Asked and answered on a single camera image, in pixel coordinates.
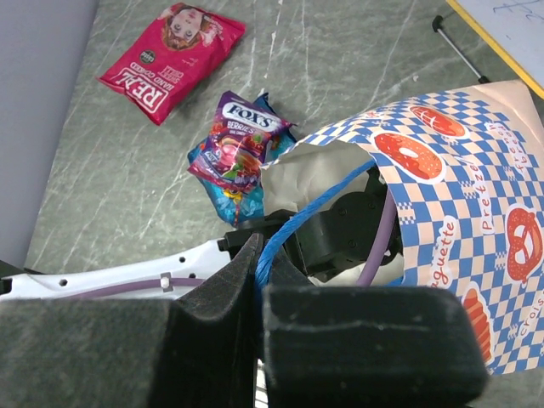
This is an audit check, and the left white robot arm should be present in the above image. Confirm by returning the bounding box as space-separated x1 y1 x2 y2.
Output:
1 167 387 301

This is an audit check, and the red snack bag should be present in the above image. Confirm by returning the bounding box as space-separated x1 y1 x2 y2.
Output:
99 3 246 126

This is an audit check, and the small whiteboard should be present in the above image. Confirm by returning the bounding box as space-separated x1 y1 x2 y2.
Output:
448 0 543 97

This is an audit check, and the blue snack bag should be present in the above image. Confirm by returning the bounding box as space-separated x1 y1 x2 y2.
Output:
188 93 296 226

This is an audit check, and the blue checkered paper bag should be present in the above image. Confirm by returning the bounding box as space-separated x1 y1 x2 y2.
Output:
261 81 543 375

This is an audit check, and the purple Fox's berries candy bag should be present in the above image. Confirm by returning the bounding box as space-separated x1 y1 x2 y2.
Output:
188 91 292 193

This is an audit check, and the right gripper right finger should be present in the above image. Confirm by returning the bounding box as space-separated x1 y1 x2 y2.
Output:
263 253 488 407

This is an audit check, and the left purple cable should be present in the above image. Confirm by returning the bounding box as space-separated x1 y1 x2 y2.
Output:
71 186 399 301

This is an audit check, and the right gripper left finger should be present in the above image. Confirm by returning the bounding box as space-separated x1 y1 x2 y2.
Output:
1 235 264 407

